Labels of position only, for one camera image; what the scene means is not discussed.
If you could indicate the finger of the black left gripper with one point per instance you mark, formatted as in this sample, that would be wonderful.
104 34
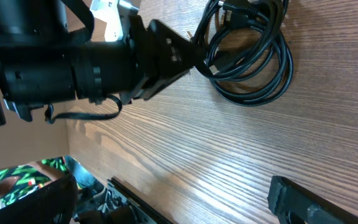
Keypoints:
175 56

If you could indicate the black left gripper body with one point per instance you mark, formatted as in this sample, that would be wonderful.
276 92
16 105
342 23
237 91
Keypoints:
133 68

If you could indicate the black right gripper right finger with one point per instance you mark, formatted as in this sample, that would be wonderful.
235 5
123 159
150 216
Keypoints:
292 203

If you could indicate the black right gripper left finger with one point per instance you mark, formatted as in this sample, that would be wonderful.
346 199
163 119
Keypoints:
54 203

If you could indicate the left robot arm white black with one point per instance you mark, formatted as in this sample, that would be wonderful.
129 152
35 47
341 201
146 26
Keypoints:
58 51

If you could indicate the person in green shirt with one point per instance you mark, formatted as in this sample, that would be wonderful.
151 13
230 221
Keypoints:
20 181

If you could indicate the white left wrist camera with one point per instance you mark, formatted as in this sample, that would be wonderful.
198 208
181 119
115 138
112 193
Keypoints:
115 13

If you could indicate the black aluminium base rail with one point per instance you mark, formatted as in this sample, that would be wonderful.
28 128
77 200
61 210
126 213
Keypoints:
114 204

